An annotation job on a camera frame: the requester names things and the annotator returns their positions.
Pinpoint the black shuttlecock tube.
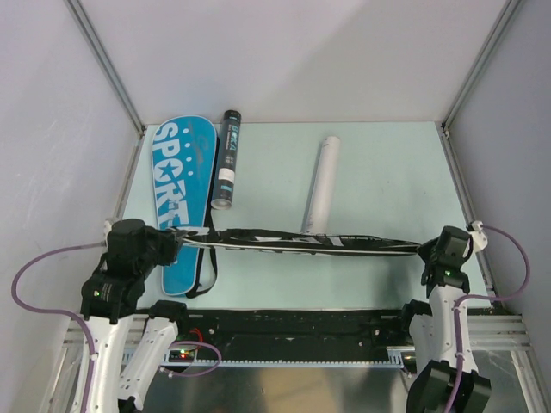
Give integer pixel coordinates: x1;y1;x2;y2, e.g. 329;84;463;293
211;109;241;210

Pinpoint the blue sport racket cover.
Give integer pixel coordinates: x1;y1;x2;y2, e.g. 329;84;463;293
151;115;218;299

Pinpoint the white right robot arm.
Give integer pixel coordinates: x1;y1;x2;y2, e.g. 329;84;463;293
397;221;492;412

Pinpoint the grey aluminium frame post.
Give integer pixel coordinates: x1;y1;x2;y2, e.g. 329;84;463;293
64;0;145;136
440;0;525;131

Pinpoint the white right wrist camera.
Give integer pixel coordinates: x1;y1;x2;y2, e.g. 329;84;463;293
467;220;488;253

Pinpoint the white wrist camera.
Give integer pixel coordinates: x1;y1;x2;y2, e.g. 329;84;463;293
103;219;115;237
467;220;488;253

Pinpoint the grey aluminium frame post right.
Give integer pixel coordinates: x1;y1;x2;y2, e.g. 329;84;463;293
440;0;525;131

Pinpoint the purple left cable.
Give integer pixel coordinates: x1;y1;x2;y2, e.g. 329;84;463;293
10;242;223;413

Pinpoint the black sport racket cover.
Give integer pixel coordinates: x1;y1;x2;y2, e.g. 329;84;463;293
173;227;420;256

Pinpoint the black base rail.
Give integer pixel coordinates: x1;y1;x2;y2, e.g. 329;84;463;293
176;309;413;363

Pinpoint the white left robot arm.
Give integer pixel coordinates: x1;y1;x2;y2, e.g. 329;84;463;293
74;219;191;412

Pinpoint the white shuttlecock tube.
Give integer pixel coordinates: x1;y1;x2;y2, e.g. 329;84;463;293
302;136;341;234

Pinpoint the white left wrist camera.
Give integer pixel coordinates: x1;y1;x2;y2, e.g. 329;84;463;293
103;219;115;237

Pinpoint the grey aluminium frame post left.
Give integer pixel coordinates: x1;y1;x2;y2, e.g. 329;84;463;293
64;0;145;136

